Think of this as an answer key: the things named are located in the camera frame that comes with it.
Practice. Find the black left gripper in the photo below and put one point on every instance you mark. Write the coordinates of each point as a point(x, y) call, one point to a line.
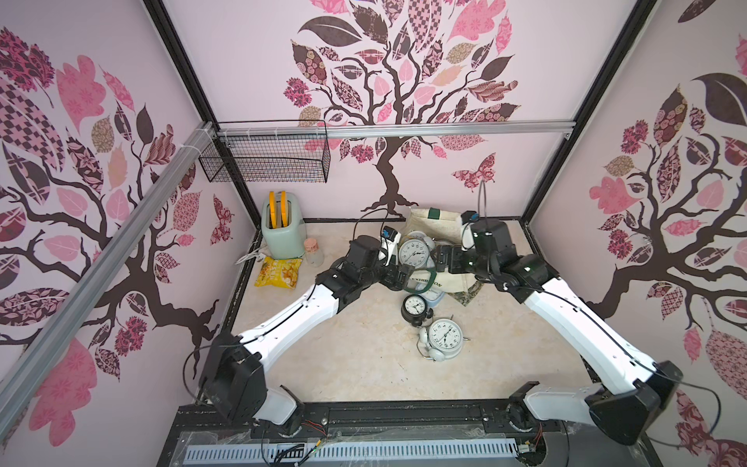
point(390, 281)

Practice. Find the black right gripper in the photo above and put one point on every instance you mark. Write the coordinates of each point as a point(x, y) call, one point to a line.
point(445, 260)

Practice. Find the black twin bell clock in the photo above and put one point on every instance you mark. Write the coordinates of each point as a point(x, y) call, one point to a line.
point(415, 310)

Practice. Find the light blue square clock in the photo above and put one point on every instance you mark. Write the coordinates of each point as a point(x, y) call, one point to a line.
point(433, 297)

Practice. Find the canvas tote bag green handles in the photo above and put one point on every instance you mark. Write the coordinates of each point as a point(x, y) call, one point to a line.
point(444, 228)

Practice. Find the large white twin bell clock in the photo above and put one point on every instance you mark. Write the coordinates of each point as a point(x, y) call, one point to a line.
point(440, 341)

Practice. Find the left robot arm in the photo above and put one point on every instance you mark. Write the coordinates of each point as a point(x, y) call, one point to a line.
point(234, 379)

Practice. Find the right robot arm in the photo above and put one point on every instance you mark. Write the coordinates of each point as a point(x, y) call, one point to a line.
point(633, 389)

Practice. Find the yellow corn chips bag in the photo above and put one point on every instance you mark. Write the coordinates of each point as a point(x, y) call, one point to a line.
point(279, 273)

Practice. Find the glass bottle pink cap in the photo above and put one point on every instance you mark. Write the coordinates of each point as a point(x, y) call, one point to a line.
point(313, 253)

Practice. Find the mint green toaster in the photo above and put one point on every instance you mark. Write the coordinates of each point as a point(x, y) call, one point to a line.
point(285, 243)

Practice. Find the yellow toast slice right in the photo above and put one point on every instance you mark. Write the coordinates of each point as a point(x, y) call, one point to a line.
point(285, 210)

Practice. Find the yellow toast slice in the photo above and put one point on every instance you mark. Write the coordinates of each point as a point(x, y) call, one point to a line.
point(285, 210)
point(272, 216)

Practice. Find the yellow toast slice left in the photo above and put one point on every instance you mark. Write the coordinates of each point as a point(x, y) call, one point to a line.
point(272, 216)

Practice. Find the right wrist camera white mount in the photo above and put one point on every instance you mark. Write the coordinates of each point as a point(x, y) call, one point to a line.
point(468, 219)

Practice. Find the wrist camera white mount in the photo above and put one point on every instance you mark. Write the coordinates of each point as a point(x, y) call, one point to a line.
point(468, 219)
point(390, 239)

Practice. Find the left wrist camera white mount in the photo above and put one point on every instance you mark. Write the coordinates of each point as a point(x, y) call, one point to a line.
point(390, 239)

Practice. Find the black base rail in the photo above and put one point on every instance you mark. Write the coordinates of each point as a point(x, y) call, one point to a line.
point(492, 415)

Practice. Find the black wire basket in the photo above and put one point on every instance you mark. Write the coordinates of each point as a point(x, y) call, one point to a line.
point(269, 151)

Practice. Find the white vented cable duct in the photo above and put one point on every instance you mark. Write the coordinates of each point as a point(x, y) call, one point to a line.
point(347, 452)

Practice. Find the aluminium frame rail back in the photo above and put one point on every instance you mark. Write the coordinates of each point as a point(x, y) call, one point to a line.
point(338, 132)

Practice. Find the aluminium frame rail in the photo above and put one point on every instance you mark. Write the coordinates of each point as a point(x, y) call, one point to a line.
point(338, 132)
point(19, 386)

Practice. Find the aluminium frame rail left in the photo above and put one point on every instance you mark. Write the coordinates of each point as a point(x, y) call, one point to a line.
point(19, 386)

